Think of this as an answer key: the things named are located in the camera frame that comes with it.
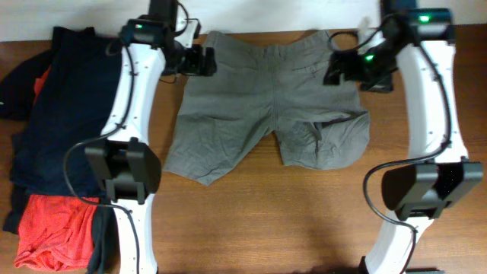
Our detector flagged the grey shorts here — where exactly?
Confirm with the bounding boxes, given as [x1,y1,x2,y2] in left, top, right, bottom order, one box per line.
[164,30,371,185]

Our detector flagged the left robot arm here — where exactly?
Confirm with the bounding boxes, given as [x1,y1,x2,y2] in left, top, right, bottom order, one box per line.
[84,0,217,273]

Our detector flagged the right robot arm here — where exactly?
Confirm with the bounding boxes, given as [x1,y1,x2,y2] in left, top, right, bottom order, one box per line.
[323,1,484,274]

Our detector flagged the navy blue garment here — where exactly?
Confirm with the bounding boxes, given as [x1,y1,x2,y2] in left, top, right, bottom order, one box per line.
[11,28,122,197]

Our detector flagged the black garment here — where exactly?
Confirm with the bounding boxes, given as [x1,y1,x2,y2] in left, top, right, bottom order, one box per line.
[1,27,116,273]

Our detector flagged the red mesh garment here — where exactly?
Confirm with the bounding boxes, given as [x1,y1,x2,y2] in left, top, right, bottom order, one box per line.
[14,66,99,272]

